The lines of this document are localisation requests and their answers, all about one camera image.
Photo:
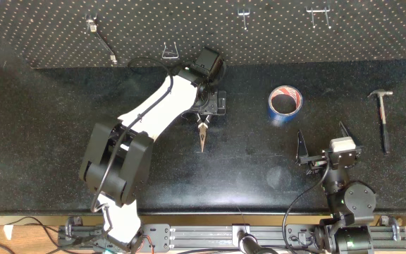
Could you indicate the pliers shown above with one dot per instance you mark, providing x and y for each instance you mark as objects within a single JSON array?
[{"x": 202, "y": 135}]

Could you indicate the roll of blue tape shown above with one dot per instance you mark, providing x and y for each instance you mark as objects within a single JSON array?
[{"x": 277, "y": 114}]

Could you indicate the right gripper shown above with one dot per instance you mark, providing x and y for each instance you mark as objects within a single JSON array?
[{"x": 344, "y": 160}]

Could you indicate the black pegboard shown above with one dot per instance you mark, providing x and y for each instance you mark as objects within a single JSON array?
[{"x": 277, "y": 35}]

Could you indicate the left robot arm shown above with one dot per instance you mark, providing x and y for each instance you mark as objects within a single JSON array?
[{"x": 160, "y": 106}]

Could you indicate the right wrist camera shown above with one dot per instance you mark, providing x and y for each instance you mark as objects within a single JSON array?
[{"x": 342, "y": 144}]

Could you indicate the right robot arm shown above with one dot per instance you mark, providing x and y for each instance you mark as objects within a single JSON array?
[{"x": 359, "y": 201}]

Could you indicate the mounting rail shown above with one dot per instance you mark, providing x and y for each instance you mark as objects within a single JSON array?
[{"x": 206, "y": 236}]

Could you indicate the hammer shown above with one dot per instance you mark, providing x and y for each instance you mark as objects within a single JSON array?
[{"x": 383, "y": 113}]

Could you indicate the white tape strip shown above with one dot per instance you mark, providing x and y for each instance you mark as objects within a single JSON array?
[{"x": 8, "y": 231}]

